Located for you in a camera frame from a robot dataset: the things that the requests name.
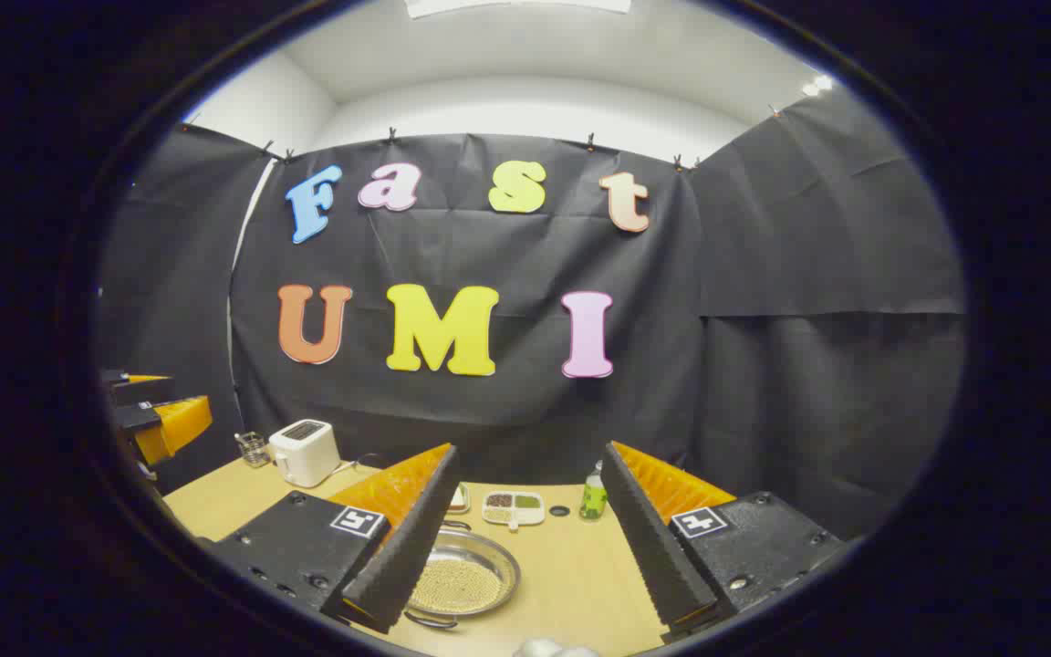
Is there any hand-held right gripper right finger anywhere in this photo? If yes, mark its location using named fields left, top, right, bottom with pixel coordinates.
left=600, top=442, right=846, bottom=644

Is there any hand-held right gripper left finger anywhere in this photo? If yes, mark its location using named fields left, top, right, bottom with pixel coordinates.
left=213, top=443, right=461, bottom=635

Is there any stainless steel pot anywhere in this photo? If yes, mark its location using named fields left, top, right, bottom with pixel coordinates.
left=402, top=520, right=523, bottom=631

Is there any pile of soybeans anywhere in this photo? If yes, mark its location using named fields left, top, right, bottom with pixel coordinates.
left=416, top=558, right=504, bottom=614

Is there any green drink bottle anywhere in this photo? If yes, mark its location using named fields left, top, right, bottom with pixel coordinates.
left=579, top=461, right=609, bottom=522

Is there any white divided tray with grains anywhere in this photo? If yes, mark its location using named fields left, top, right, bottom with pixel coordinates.
left=482, top=491, right=546, bottom=532

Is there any white toaster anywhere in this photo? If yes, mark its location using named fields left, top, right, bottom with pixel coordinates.
left=267, top=419, right=342, bottom=488

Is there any ceiling light panel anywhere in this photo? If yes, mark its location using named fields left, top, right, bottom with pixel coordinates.
left=405, top=0, right=632, bottom=19

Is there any small wire basket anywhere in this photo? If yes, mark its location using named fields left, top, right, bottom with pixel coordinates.
left=234, top=431, right=271, bottom=469

